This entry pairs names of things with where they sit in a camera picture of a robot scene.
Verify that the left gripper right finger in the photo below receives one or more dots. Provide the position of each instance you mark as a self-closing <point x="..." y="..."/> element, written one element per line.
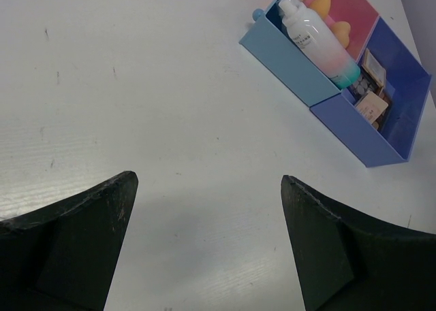
<point x="348" y="260"/>

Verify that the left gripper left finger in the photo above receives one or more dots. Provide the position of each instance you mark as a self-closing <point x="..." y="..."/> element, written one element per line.
<point x="63" y="256"/>

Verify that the pink rectangular makeup palette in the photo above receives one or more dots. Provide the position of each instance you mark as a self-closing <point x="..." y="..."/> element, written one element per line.
<point x="371" y="106"/>

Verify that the colourful glitter eyeshadow palette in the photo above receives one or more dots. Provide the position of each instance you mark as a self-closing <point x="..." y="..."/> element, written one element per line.
<point x="373" y="67"/>

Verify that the pink teal spray bottle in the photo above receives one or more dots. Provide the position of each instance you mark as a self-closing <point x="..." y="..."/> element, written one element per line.
<point x="313" y="37"/>

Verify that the brown eyeshadow palette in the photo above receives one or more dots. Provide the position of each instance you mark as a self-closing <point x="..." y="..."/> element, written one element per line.
<point x="379" y="122"/>

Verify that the clear silver pan palette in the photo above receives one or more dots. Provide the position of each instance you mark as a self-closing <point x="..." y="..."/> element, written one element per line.
<point x="362" y="85"/>

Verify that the three-compartment organizer tray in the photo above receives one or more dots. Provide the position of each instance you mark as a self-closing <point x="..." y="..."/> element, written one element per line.
<point x="407" y="82"/>

